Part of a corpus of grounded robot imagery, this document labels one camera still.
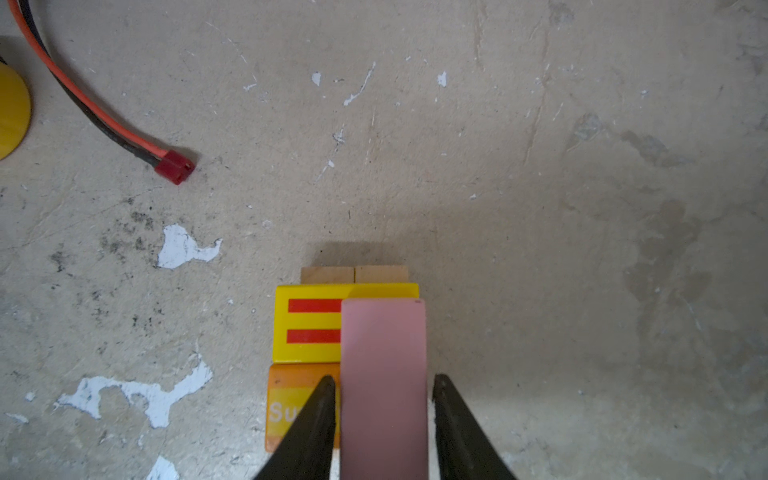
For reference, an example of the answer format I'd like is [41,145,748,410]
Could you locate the yellow tape measure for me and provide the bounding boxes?
[0,61,32,159]

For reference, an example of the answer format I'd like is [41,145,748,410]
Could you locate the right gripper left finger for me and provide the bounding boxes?
[254,375,336,480]

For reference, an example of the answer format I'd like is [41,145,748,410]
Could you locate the pink block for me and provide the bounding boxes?
[340,298,429,479]

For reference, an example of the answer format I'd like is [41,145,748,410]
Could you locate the yellow red striped block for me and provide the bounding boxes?
[272,283,420,364]

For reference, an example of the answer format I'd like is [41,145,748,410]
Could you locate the natural wood plank block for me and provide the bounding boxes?
[300,266,355,285]

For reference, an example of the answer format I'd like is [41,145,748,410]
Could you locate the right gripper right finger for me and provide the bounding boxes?
[432,374,516,480]

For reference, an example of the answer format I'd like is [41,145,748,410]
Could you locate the orange block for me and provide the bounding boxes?
[264,363,341,453]

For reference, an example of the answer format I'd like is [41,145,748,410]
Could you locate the red black cable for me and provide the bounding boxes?
[7,0,197,186]

